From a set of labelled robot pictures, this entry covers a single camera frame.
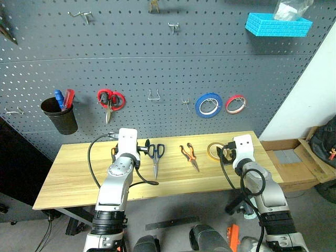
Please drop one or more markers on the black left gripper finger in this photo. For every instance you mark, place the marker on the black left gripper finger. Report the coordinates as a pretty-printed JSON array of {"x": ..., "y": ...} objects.
[
  {"x": 145, "y": 149},
  {"x": 113, "y": 155}
]

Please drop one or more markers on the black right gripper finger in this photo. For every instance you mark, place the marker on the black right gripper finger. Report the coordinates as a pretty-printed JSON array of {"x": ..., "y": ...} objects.
[{"x": 221, "y": 155}]

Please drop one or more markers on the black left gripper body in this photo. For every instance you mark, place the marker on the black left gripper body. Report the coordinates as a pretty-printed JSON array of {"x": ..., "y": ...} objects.
[{"x": 116, "y": 147}]

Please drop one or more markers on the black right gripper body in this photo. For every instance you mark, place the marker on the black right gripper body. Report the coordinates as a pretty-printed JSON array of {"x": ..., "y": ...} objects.
[{"x": 231, "y": 147}]

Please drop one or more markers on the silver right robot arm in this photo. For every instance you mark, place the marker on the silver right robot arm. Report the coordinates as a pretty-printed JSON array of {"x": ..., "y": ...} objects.
[{"x": 273, "y": 194}]

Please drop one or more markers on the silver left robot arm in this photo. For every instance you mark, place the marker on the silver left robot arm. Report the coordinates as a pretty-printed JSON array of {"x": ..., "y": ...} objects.
[{"x": 115, "y": 189}]

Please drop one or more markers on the yellow tape roll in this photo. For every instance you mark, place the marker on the yellow tape roll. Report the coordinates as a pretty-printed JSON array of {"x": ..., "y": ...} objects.
[{"x": 212, "y": 152}]

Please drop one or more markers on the red tape roll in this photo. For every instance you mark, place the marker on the red tape roll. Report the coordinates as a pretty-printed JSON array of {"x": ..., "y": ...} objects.
[{"x": 229, "y": 103}]

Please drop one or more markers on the blue tape roll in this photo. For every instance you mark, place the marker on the blue tape roll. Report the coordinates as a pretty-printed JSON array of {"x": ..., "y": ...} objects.
[{"x": 198, "y": 107}]

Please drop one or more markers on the black table leg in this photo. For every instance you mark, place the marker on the black table leg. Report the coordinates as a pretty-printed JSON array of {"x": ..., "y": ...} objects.
[
  {"x": 235, "y": 204},
  {"x": 76, "y": 220}
]

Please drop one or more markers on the small metal double hook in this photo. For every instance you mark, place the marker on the small metal double hook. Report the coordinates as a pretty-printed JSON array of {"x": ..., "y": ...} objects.
[{"x": 186, "y": 103}]

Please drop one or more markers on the black cup holder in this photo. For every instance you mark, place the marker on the black cup holder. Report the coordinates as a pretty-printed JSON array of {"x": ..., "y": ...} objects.
[{"x": 61, "y": 119}]

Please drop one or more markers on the brown cardboard box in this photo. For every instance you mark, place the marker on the brown cardboard box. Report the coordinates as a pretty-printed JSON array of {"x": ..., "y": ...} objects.
[{"x": 294, "y": 170}]

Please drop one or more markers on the metal ruler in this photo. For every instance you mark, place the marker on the metal ruler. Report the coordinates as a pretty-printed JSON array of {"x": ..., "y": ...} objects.
[{"x": 170, "y": 223}]

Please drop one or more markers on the orange plastic object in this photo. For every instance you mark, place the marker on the orange plastic object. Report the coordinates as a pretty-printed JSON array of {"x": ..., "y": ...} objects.
[{"x": 233, "y": 236}]

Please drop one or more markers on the dark rounded shape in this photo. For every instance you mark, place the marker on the dark rounded shape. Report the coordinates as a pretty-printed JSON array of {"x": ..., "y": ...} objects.
[
  {"x": 210, "y": 239},
  {"x": 147, "y": 244}
]

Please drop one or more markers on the grey perforated pegboard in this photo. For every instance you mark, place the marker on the grey perforated pegboard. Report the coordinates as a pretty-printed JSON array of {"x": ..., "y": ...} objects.
[{"x": 157, "y": 63}]

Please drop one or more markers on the black backpack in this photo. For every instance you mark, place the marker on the black backpack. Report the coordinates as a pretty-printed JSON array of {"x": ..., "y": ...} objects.
[{"x": 325, "y": 144}]

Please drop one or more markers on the black cabinet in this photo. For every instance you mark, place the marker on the black cabinet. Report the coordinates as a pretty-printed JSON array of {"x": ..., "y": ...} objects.
[{"x": 18, "y": 168}]

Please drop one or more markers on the long metal double hook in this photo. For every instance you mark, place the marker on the long metal double hook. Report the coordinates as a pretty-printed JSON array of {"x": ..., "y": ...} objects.
[
  {"x": 84, "y": 15},
  {"x": 13, "y": 112}
]

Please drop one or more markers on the short metal double hook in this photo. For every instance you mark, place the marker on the short metal double hook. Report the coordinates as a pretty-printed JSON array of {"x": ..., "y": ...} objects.
[{"x": 173, "y": 26}]

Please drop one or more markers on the blue plastic bin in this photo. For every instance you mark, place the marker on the blue plastic bin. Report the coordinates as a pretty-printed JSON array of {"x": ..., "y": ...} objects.
[{"x": 275, "y": 26}]

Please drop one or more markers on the clear plastic bag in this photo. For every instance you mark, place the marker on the clear plastic bag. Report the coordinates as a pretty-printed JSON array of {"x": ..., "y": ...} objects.
[{"x": 288, "y": 9}]

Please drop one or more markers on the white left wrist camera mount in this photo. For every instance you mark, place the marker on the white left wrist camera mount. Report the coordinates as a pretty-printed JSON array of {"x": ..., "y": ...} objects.
[{"x": 127, "y": 141}]

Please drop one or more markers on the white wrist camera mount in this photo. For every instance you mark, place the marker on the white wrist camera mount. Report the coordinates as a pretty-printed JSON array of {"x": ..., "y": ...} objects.
[
  {"x": 244, "y": 149},
  {"x": 127, "y": 141}
]

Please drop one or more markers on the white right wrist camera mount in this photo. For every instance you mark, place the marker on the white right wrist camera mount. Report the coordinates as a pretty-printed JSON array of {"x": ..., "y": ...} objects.
[{"x": 244, "y": 149}]

